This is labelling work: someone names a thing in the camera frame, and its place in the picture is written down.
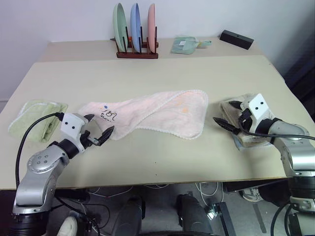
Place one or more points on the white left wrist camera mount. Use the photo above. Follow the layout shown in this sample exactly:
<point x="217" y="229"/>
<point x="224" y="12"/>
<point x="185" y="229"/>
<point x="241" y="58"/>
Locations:
<point x="71" y="126"/>

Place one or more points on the white round wheel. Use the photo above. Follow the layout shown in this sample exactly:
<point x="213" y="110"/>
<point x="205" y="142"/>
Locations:
<point x="70" y="226"/>

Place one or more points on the pink plate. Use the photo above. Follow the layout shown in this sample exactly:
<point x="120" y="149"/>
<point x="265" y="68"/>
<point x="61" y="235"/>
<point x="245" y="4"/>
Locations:
<point x="151" y="27"/>

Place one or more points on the dark rounded shape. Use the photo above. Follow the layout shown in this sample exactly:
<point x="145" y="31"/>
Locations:
<point x="130" y="216"/>
<point x="192" y="214"/>

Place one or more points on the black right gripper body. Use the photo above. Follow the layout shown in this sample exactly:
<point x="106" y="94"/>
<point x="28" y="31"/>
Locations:
<point x="244" y="121"/>

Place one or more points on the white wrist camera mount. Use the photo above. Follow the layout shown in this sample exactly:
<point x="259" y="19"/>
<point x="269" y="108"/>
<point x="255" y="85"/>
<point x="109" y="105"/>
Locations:
<point x="71" y="126"/>
<point x="258" y="110"/>

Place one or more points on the light green towel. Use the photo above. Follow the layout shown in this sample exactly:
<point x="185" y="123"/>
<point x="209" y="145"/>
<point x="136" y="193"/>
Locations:
<point x="32" y="118"/>

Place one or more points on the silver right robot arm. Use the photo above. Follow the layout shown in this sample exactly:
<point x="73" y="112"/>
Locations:
<point x="295" y="152"/>

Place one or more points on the white shoe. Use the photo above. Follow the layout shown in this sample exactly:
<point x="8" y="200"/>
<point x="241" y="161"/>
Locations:
<point x="251" y="195"/>

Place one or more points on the green plate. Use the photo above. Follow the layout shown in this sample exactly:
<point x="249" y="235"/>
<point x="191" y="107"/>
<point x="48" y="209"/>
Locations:
<point x="118" y="24"/>

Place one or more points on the blue plate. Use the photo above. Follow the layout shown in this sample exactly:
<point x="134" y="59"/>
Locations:
<point x="135" y="24"/>

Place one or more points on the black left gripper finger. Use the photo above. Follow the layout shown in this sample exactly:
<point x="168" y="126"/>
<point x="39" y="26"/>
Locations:
<point x="105" y="136"/>
<point x="89" y="117"/>

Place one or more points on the brown wooden plate rack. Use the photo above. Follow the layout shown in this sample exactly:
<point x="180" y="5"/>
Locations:
<point x="137" y="55"/>

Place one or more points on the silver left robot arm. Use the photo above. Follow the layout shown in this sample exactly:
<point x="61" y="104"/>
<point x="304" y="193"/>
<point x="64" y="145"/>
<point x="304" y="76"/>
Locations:
<point x="39" y="172"/>

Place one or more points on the dark cabinet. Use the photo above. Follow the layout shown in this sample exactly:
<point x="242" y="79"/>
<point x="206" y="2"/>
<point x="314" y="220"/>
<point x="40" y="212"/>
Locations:
<point x="300" y="81"/>

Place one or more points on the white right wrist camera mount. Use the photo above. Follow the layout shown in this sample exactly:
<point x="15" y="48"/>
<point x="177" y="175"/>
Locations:
<point x="258" y="110"/>

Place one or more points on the black table leg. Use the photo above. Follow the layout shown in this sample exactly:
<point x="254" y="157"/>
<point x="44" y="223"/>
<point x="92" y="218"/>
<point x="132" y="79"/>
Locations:
<point x="225" y="218"/>

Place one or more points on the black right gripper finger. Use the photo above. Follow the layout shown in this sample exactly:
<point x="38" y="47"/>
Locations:
<point x="225" y="124"/>
<point x="235" y="105"/>

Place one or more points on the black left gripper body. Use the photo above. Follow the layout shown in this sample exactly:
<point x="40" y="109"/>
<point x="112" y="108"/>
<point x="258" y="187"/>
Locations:
<point x="86" y="140"/>

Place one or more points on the folded green cloth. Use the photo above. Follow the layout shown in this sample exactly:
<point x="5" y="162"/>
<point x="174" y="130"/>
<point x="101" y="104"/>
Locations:
<point x="183" y="46"/>

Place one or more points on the beige folded towel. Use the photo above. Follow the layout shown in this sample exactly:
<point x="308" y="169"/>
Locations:
<point x="230" y="113"/>

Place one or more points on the black rectangular box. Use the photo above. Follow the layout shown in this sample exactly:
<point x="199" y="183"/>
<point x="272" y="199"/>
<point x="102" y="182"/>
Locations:
<point x="236" y="39"/>

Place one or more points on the pink towel with print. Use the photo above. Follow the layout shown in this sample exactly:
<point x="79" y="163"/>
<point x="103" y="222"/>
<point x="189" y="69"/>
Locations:
<point x="157" y="110"/>

